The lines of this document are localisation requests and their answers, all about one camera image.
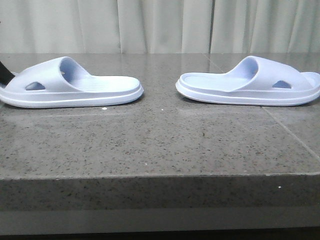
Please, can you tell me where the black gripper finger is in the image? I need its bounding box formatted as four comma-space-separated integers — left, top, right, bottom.
0, 62, 15, 86

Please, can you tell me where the light blue slipper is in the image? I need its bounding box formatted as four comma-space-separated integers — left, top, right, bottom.
175, 56, 320, 106
0, 56, 144, 109

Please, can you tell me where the beige pleated curtain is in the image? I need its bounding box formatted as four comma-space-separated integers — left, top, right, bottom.
0, 0, 320, 54

